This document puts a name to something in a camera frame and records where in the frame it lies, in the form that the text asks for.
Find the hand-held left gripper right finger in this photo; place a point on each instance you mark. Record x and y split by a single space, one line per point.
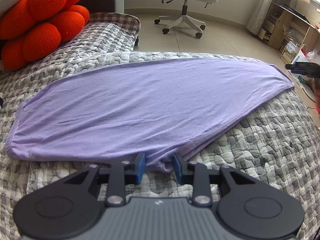
178 167

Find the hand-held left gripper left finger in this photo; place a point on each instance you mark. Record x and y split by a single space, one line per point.
141 166

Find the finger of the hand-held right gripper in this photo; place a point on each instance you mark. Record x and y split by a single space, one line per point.
297 70

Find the lavender pants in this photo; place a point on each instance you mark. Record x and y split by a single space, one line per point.
150 100

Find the white cardboard box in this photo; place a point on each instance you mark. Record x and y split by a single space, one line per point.
301 56

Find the clear plastic bag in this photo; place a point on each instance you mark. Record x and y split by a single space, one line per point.
311 55

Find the wooden shelf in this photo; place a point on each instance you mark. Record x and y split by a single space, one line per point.
282 30

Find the pale curtain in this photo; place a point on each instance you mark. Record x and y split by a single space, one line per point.
265 7

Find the orange plush cushion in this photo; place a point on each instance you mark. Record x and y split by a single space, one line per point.
42 37

